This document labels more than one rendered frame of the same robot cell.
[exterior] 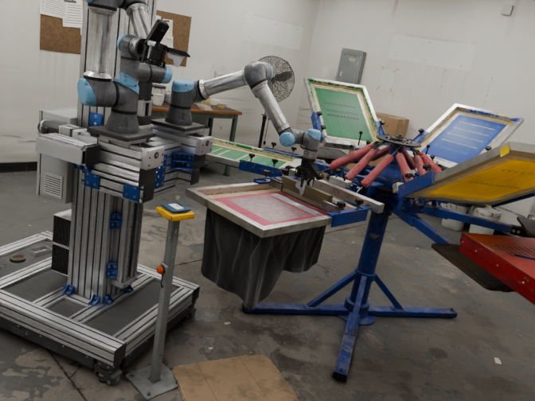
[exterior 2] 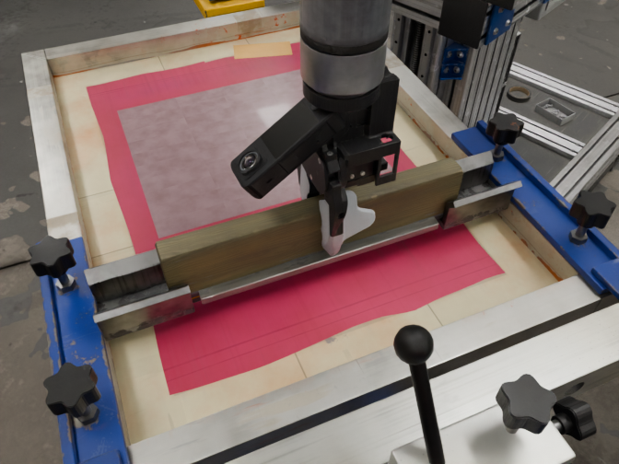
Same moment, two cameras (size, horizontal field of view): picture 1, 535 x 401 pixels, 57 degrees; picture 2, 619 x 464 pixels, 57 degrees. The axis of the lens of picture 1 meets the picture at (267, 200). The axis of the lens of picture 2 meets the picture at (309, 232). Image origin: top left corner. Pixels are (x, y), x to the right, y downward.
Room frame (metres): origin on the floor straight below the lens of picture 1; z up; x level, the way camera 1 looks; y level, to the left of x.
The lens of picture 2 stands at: (2.81, -0.61, 1.49)
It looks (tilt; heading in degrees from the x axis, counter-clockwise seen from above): 47 degrees down; 114
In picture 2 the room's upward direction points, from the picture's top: straight up
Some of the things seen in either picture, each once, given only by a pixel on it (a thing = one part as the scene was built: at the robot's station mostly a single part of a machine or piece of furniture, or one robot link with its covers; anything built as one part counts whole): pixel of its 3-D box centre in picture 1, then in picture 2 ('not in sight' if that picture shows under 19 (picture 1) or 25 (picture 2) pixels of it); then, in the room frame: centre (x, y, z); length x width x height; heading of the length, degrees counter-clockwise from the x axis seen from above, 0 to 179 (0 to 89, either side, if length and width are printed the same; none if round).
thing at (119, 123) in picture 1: (123, 119); not in sight; (2.26, 0.73, 1.31); 0.15 x 0.15 x 0.10
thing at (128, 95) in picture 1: (123, 94); not in sight; (2.26, 0.73, 1.42); 0.13 x 0.12 x 0.14; 136
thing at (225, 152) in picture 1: (262, 148); not in sight; (3.47, 0.10, 1.05); 1.08 x 0.61 x 0.23; 77
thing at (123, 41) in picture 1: (130, 45); not in sight; (1.98, 0.63, 1.65); 0.11 x 0.08 x 0.09; 46
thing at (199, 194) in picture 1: (279, 203); (261, 156); (2.49, -0.06, 0.97); 0.79 x 0.58 x 0.04; 137
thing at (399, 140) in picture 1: (376, 229); not in sight; (3.26, -0.78, 0.67); 0.39 x 0.39 x 1.35
